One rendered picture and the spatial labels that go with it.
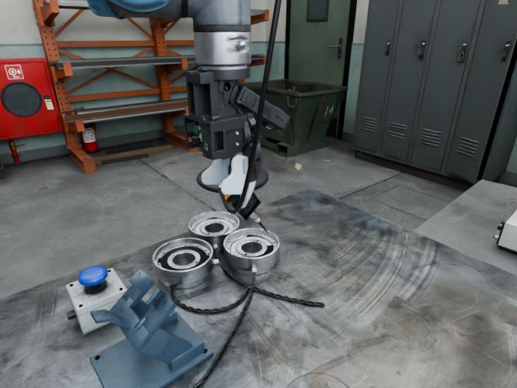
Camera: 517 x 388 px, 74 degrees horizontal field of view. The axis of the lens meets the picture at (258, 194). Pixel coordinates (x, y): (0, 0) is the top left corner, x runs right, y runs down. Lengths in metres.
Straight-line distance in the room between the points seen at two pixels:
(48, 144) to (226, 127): 3.93
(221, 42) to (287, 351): 0.41
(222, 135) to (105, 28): 3.96
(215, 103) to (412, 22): 3.02
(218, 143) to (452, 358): 0.43
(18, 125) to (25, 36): 0.85
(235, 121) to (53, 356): 0.40
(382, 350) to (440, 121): 2.87
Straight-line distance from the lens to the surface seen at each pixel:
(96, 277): 0.56
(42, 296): 0.69
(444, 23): 3.30
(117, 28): 4.43
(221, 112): 0.49
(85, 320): 0.57
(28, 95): 4.04
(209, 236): 0.67
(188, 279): 0.60
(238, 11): 0.47
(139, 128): 4.56
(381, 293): 0.63
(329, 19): 4.59
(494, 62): 3.09
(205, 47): 0.47
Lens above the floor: 1.19
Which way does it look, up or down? 25 degrees down
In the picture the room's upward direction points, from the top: straight up
